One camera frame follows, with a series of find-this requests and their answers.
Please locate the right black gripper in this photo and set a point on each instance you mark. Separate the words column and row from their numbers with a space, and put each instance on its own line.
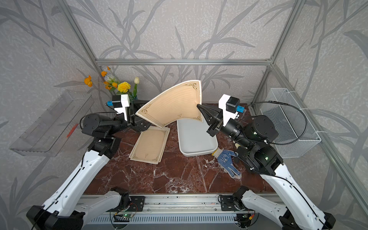
column 216, row 124

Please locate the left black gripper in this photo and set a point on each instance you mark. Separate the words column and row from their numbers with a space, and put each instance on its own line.
column 135, row 122

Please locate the beige stationery sheet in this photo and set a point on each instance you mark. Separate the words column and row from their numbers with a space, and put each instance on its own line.
column 178, row 102
column 150, row 145

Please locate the white plastic storage box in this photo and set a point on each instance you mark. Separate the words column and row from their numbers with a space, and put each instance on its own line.
column 193, row 138

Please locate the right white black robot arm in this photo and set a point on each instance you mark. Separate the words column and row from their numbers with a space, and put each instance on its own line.
column 253, row 145

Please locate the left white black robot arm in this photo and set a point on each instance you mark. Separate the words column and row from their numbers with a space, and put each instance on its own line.
column 61, row 211

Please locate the blue dotted work glove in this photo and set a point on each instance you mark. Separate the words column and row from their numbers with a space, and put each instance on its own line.
column 224, row 158

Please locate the yellow orange flower bouquet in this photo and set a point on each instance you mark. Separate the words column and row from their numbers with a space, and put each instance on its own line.
column 113, row 84

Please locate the red pen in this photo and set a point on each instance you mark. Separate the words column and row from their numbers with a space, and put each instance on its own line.
column 72, row 130

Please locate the left circuit board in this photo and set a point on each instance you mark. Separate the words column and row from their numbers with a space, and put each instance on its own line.
column 123, row 217

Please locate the circuit board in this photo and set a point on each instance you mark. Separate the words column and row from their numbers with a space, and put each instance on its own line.
column 243, row 218
column 123, row 217

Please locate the right circuit board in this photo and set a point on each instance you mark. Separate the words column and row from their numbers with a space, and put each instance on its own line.
column 243, row 218

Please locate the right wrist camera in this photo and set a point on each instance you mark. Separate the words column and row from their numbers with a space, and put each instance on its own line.
column 230, row 107

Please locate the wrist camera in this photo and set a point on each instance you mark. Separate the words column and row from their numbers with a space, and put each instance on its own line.
column 230, row 107
column 121, row 104

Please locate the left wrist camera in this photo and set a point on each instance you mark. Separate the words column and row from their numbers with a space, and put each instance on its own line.
column 121, row 104

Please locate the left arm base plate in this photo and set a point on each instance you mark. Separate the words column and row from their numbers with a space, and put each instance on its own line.
column 135, row 203

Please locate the white wire mesh basket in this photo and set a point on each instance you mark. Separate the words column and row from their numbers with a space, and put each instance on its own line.
column 296, row 134

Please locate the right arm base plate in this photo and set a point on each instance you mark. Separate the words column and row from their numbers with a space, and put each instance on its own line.
column 227, row 203

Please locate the clear plastic wall shelf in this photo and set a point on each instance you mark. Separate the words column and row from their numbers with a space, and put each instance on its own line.
column 47, row 136

